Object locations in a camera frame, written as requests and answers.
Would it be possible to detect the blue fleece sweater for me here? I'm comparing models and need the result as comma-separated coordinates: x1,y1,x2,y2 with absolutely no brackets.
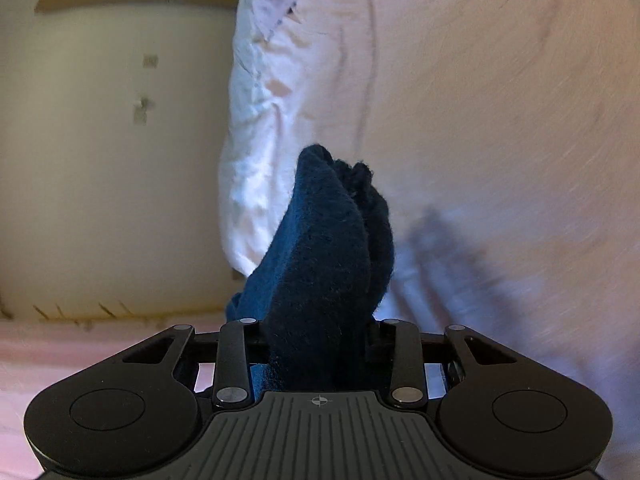
225,144,396,393

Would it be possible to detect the herringbone striped bedspread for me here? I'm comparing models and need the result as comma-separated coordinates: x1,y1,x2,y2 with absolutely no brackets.
217,0,640,461

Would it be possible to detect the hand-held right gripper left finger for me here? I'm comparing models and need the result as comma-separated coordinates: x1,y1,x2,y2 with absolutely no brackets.
121,317,264,407

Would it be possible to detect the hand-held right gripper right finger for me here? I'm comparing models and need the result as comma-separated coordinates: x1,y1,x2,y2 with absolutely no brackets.
365,318,518,407

